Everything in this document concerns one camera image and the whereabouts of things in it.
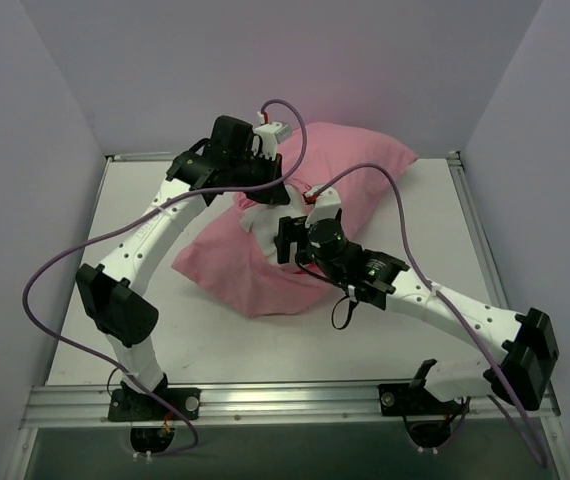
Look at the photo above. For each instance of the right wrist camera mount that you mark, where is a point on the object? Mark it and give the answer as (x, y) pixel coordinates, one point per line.
(324, 202)

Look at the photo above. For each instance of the white pillow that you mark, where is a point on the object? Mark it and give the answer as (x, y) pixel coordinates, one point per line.
(262, 221)

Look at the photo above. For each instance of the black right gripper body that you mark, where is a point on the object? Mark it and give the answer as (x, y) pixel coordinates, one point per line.
(288, 239)

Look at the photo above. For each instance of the pink rose-print pillowcase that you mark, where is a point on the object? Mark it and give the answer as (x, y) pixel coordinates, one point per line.
(227, 262)

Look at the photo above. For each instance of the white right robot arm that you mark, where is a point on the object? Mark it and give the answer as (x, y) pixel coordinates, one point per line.
(375, 278)

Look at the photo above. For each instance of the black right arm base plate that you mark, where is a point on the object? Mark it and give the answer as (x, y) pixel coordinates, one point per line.
(398, 399)

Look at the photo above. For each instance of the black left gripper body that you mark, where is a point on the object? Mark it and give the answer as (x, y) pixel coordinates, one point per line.
(267, 187)

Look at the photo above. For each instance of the front aluminium rail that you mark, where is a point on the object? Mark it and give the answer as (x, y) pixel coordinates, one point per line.
(86, 405)

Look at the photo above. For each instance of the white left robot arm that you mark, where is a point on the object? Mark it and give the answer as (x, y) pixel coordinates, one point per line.
(236, 154)

